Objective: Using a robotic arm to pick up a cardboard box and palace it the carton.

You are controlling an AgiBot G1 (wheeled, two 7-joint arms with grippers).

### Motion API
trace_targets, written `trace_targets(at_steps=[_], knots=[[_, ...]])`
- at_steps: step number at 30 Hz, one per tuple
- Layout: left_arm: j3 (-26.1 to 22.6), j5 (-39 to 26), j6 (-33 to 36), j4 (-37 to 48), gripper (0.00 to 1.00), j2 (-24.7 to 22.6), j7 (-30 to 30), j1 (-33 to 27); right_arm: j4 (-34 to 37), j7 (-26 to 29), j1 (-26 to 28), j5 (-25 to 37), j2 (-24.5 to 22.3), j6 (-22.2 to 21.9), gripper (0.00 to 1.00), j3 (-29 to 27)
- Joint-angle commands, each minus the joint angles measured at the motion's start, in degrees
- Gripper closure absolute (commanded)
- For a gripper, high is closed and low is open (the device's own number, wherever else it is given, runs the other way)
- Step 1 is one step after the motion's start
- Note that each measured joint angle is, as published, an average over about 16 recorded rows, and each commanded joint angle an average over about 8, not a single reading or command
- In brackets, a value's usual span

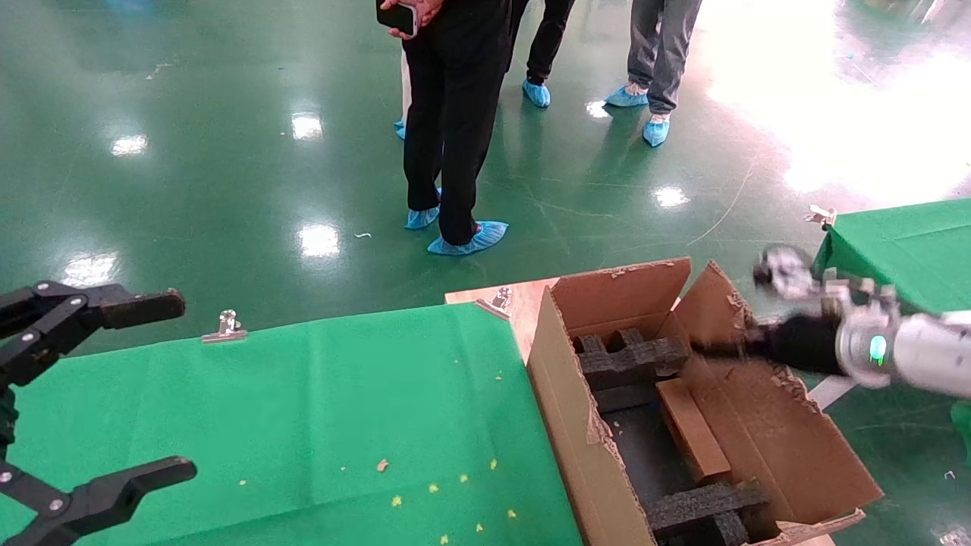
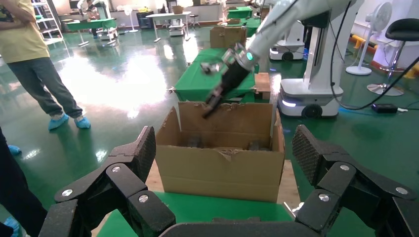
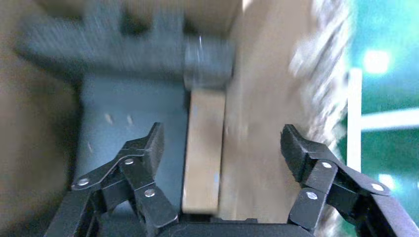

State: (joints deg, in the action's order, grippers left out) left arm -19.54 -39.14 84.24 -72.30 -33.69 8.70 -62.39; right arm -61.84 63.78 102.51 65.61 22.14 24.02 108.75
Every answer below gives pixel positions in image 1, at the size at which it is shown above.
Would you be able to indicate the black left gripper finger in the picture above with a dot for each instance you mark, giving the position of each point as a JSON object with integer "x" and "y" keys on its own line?
{"x": 114, "y": 307}
{"x": 106, "y": 497}

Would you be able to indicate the light wooden board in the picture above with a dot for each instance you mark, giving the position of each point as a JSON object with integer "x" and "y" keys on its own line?
{"x": 523, "y": 318}

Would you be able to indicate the dark smartphone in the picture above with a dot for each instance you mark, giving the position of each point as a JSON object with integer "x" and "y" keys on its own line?
{"x": 396, "y": 17}

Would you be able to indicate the blue shoe cover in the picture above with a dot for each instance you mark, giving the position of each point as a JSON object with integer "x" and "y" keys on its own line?
{"x": 626, "y": 96}
{"x": 422, "y": 218}
{"x": 657, "y": 130}
{"x": 469, "y": 237}
{"x": 537, "y": 92}
{"x": 400, "y": 127}

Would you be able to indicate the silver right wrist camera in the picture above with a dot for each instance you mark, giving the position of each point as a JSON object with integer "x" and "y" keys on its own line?
{"x": 785, "y": 271}

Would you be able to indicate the person in grey jeans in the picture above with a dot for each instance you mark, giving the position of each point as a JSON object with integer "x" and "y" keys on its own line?
{"x": 660, "y": 53}

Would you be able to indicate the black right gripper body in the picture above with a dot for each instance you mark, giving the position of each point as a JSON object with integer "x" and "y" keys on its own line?
{"x": 800, "y": 343}

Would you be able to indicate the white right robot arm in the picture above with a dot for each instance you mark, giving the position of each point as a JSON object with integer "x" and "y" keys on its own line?
{"x": 925, "y": 353}

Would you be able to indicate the bystander bare hand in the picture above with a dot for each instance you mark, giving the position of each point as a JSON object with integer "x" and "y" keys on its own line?
{"x": 428, "y": 6}

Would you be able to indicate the white metal table frame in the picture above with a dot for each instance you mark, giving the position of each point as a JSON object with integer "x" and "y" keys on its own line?
{"x": 831, "y": 392}

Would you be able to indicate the large open cardboard carton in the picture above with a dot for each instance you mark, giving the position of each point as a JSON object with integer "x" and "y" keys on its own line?
{"x": 774, "y": 447}

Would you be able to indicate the green table cloth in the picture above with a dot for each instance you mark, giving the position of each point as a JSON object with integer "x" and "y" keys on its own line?
{"x": 265, "y": 425}

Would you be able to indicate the person in black trousers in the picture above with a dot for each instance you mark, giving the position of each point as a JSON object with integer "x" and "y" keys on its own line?
{"x": 455, "y": 114}
{"x": 550, "y": 38}

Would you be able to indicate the metal binder clip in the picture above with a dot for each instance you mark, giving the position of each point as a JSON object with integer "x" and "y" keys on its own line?
{"x": 225, "y": 327}
{"x": 499, "y": 299}
{"x": 821, "y": 218}

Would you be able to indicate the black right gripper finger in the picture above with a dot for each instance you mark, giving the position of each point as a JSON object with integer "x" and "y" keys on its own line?
{"x": 728, "y": 353}
{"x": 721, "y": 346}

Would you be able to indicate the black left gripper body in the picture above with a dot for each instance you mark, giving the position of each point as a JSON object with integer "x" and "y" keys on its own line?
{"x": 6, "y": 421}

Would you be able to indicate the small cardboard box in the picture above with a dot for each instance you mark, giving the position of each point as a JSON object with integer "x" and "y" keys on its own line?
{"x": 690, "y": 432}

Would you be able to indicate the green cloth side table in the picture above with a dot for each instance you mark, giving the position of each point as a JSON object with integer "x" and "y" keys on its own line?
{"x": 910, "y": 243}

